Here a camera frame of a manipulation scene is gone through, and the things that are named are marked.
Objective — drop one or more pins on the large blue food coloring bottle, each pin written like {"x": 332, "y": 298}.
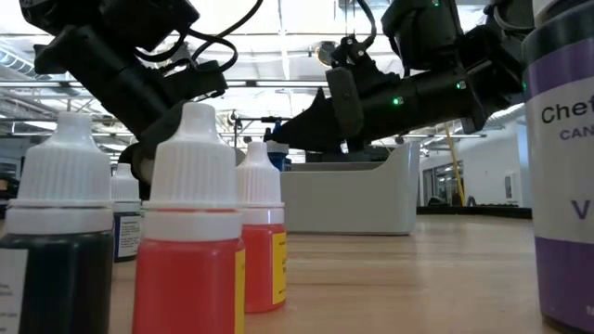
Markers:
{"x": 278, "y": 148}

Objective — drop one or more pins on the small red dropper bottle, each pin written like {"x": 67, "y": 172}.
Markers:
{"x": 190, "y": 278}
{"x": 260, "y": 269}

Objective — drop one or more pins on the small blue dropper bottle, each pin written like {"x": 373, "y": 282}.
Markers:
{"x": 126, "y": 232}

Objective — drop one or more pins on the large violet food coloring bottle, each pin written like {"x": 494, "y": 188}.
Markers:
{"x": 561, "y": 278}

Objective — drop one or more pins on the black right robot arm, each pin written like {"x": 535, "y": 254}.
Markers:
{"x": 427, "y": 28}

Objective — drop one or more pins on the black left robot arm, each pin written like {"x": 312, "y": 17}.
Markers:
{"x": 116, "y": 83}

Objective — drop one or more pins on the black mesh computer case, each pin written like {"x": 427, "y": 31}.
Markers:
{"x": 325, "y": 158}

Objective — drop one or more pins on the grey plastic bin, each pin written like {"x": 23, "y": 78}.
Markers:
{"x": 348, "y": 204}

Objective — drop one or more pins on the small black dropper bottle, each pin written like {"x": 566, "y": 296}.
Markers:
{"x": 60, "y": 185}

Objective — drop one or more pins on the black background rig frame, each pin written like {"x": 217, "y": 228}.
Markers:
{"x": 250, "y": 119}

